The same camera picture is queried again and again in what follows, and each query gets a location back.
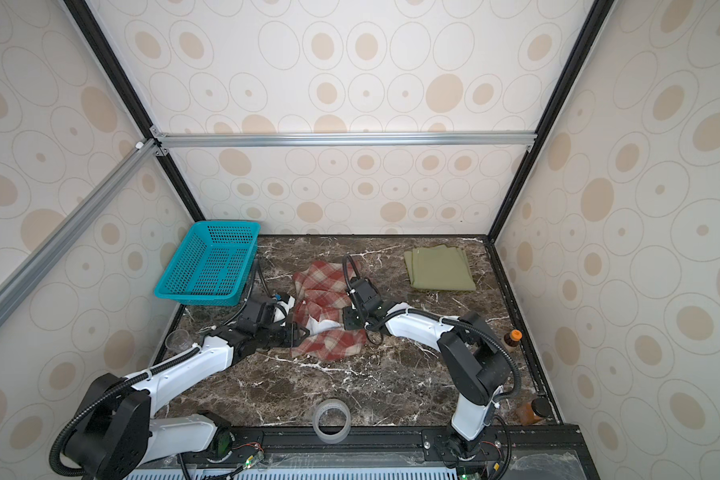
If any brown bottle orange cap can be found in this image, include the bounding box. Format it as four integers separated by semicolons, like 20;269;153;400
502;329;523;351

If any red plaid skirt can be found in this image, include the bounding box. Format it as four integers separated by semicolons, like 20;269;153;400
291;260;367;362

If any clear tape roll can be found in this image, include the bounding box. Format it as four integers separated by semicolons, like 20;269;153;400
312;398;352;445

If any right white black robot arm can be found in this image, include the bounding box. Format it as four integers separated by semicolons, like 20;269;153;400
342;302;522;460

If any horizontal aluminium rail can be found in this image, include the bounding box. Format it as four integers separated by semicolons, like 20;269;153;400
157;131;536;148

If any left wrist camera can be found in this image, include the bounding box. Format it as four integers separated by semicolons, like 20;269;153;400
235;294;295;334

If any teal plastic basket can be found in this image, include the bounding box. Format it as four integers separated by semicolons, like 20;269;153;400
154;220;260;306

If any olive green skirt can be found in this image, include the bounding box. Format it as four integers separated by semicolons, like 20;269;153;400
404;245;476;291

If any brown jar black lid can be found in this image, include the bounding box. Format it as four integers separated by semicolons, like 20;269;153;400
515;397;554;426

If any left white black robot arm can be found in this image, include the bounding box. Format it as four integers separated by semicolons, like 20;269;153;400
49;321;309;479

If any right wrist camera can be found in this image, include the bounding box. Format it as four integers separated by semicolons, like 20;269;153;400
348;277;383;314

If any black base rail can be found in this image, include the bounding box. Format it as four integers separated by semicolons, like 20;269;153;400
130;425;599;479

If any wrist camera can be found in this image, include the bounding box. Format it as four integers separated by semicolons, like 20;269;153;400
235;294;295;334
348;277;383;314

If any left slanted aluminium rail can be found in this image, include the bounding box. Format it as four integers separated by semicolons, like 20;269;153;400
0;139;158;328

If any clear plastic cup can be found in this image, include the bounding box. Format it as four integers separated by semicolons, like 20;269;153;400
164;329;194;354

